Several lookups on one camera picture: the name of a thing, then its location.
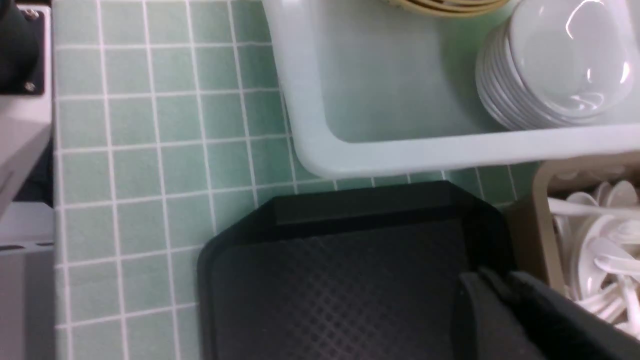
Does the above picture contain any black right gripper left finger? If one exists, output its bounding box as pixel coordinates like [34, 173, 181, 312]
[452, 272, 545, 360]

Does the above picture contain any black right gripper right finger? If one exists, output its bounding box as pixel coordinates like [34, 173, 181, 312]
[479, 268, 640, 360]

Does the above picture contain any brown plastic spoon bin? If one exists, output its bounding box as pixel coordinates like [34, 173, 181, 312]
[505, 151, 640, 294]

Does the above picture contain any pile of white spoons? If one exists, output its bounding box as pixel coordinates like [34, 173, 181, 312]
[548, 180, 640, 338]

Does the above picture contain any black plastic serving tray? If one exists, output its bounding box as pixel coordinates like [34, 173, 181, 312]
[196, 180, 517, 360]

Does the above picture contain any large white plastic tub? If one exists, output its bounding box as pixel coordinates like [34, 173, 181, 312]
[262, 0, 639, 179]

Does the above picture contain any stack of white dishes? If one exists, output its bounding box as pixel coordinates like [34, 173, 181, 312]
[475, 0, 639, 132]

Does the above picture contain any stack of tan bowls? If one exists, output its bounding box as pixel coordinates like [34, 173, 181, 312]
[384, 0, 509, 19]

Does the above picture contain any grey robot base frame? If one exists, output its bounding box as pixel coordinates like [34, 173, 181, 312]
[0, 0, 57, 360]

